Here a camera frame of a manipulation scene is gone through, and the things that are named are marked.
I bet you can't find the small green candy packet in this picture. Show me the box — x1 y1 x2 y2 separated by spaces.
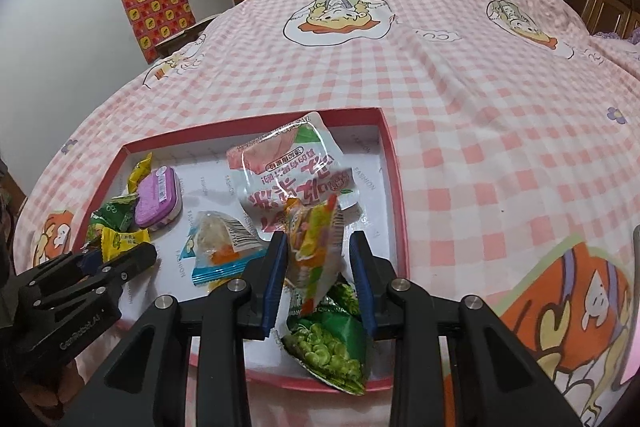
88 194 139 241

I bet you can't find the blue-edged clear snack packet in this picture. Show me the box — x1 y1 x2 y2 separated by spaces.
186 210 269 289

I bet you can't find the green pea packet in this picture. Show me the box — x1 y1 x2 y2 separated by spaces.
281 283 372 396

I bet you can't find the red shallow cardboard box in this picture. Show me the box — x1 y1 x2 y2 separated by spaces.
70 107 412 393

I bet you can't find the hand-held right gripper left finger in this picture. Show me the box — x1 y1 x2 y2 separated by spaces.
70 229 290 427

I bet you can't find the purple pillow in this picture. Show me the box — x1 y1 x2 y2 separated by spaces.
592 26 640 46

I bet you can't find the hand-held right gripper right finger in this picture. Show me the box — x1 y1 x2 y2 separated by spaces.
348 231 583 427

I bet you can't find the orange snack packet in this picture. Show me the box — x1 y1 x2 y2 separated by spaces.
283 197 347 316

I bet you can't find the person's left hand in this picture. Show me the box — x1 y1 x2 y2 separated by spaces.
15 356 85 424

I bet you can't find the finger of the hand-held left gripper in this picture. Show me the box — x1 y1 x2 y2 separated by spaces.
75 242 158 308
15 249 104 294

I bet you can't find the pink jelly pouch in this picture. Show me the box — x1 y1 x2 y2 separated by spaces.
226 111 364 249

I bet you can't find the yellow snack packet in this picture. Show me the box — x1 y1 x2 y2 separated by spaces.
127 152 154 196
101 228 151 261

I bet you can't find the pink checked printed blanket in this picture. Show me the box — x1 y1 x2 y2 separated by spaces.
12 0 640 427

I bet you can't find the purple flat tin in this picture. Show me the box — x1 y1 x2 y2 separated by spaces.
133 165 185 229

